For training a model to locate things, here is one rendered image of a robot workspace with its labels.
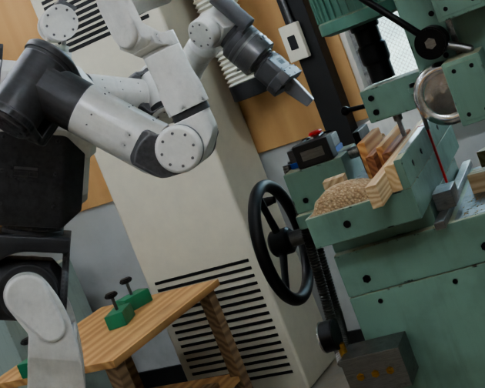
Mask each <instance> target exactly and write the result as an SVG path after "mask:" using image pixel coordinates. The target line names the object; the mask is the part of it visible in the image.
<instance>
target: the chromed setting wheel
mask: <svg viewBox="0 0 485 388"><path fill-rule="evenodd" d="M445 61H446V60H443V61H438V62H434V63H432V64H430V65H428V66H427V67H426V68H425V69H424V70H423V71H422V72H421V73H420V74H419V75H418V77H417V78H416V81H415V84H414V87H413V99H414V102H415V105H416V107H417V109H418V111H419V112H420V114H421V115H422V116H423V117H424V118H425V119H427V120H429V121H430V122H433V123H435V124H437V125H455V124H458V123H460V122H461V121H460V117H459V115H458V112H457V108H456V106H455V104H454V101H453V97H452V95H451V93H450V89H449V86H448V84H447V81H446V78H445V75H444V73H443V70H442V67H441V65H442V64H443V63H444V62H445Z"/></svg>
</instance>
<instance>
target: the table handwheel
mask: <svg viewBox="0 0 485 388"><path fill-rule="evenodd" d="M265 192H268V193H270V194H272V195H273V196H274V197H275V198H276V199H277V200H278V202H279V203H280V205H281V206H282V207H283V209H284V211H285V212H286V214H287V216H288V218H289V221H290V223H291V225H292V228H293V230H291V229H290V228H288V227H284V228H281V229H280V228H279V227H278V225H277V224H276V221H275V219H274V218H273V216H272V215H271V213H270V211H269V209H268V207H267V205H266V203H265V201H264V199H263V195H264V193H265ZM294 209H295V208H294V205H293V202H292V199H291V198H290V196H289V195H288V193H287V192H286V191H285V190H284V189H283V188H282V187H281V186H280V185H279V184H277V183H276V182H274V181H271V180H268V179H264V180H261V181H259V182H257V183H256V184H255V185H254V186H253V189H252V191H251V193H250V195H249V203H248V222H249V233H250V237H251V240H252V244H253V249H254V252H255V254H256V258H257V261H258V263H259V266H260V269H261V270H262V272H263V275H264V276H265V278H266V281H267V282H268V284H269V285H270V287H271V288H272V290H273V291H274V293H275V294H276V295H277V296H278V297H279V298H280V299H281V300H282V301H283V302H285V303H287V304H289V305H291V306H300V305H302V304H304V303H305V302H306V301H307V300H308V298H309V297H310V295H311V292H312V290H313V281H314V275H313V273H312V270H311V269H312V267H311V265H310V264H309V263H310V261H309V259H308V256H307V254H308V253H307V252H306V251H307V250H306V247H305V244H304V241H303V236H302V233H301V230H300V229H299V225H298V223H297V221H296V211H295V210H294ZM261 211H262V213H263V215H264V216H265V218H266V221H267V222H268V224H269V227H270V229H271V230H272V232H270V233H269V235H268V237H267V242H268V246H269V250H270V252H271V253H272V254H273V255H274V256H276V257H279V261H280V268H281V277H282V279H281V278H280V277H279V274H278V273H277V271H276V269H275V267H274V265H273V262H272V260H271V258H270V255H269V251H268V249H267V246H266V241H265V238H264V235H263V227H262V220H261ZM297 246H298V247H299V253H300V258H301V264H302V282H301V286H300V289H299V292H298V293H294V292H292V291H291V290H290V288H289V274H288V259H287V255H288V254H291V253H294V252H295V251H296V248H297Z"/></svg>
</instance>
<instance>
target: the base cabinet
mask: <svg viewBox="0 0 485 388"><path fill-rule="evenodd" d="M350 302H351V304H352V307H353V310H354V313H355V314H356V318H357V320H358V323H359V325H360V329H361V330H362V333H363V336H364V339H365V340H371V339H374V338H377V337H381V336H386V335H390V334H393V333H399V332H403V331H405V332H406V335H407V338H408V340H409V342H410V345H411V348H412V351H413V354H414V356H415V358H416V362H417V364H418V367H419V368H418V370H417V373H416V377H415V380H414V381H413V385H412V386H406V387H402V388H485V262H483V263H478V264H475V265H472V266H466V267H463V268H460V269H455V270H452V271H449V272H445V273H441V274H437V275H434V276H429V277H426V278H422V279H418V280H414V281H411V282H408V283H403V284H399V285H397V286H391V287H388V288H385V289H380V290H377V291H374V292H371V293H366V294H363V295H359V296H354V297H350Z"/></svg>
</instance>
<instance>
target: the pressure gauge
mask: <svg viewBox="0 0 485 388"><path fill-rule="evenodd" d="M316 337H317V340H318V343H319V346H320V348H321V349H322V351H323V352H324V353H330V352H333V351H337V350H339V354H340V356H341V358H342V356H343V354H345V353H347V352H348V351H347V349H346V346H345V343H344V342H343V338H342V333H341V331H340V327H339V325H338V324H337V322H336V321H335V320H334V319H328V320H325V321H322V322H318V323H317V324H316Z"/></svg>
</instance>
